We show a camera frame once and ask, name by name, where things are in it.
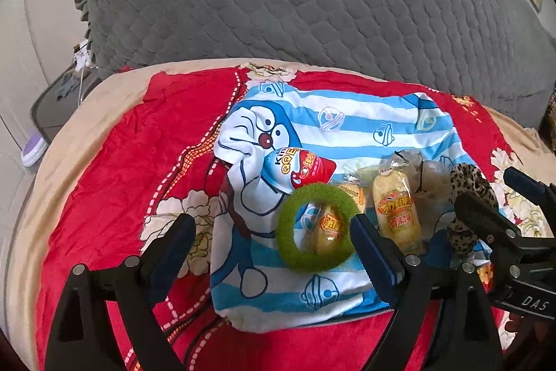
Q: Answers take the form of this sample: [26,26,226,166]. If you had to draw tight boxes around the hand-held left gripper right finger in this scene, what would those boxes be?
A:
[350,213,505,371]

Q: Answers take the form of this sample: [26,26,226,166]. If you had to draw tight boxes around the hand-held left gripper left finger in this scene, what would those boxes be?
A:
[43,213,197,371]

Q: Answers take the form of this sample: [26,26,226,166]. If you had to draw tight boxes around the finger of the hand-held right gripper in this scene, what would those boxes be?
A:
[504,167,556,220]
[454,192,556,280]

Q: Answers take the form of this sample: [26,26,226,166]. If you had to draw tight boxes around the leopard print scrunchie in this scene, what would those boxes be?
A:
[447,164,499,256]

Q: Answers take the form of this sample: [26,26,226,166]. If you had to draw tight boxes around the yellow cake packet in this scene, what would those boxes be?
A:
[304,173,368,254]
[373,156,424,255]

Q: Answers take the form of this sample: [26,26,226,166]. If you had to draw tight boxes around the beige mesh scrunchie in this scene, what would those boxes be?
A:
[393,151,457,241]

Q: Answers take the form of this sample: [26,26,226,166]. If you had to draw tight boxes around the green fuzzy hair ring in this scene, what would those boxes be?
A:
[277,183,366,273]

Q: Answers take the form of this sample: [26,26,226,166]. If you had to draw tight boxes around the chocolate egg packet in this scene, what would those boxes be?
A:
[263,147,337,194]

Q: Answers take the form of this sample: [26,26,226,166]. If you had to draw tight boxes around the pile of clothes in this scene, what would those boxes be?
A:
[540,90,556,146]

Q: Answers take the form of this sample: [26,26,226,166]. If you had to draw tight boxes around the red floral bedsheet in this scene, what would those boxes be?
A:
[35,67,556,371]

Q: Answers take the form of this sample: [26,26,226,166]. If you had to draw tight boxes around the blue striped cartoon cloth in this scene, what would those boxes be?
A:
[210,86,505,332]

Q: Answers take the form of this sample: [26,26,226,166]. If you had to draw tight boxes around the purple trash bin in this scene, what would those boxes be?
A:
[21,136,49,168]

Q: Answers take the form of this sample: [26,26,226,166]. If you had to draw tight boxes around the grey nightstand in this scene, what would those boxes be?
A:
[30,64,103,141]

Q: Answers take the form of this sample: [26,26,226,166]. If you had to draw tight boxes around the small grey cloth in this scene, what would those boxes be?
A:
[56,75,79,100]

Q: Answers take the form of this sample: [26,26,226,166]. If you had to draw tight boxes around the white charger with cable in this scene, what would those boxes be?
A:
[72,41,94,94]

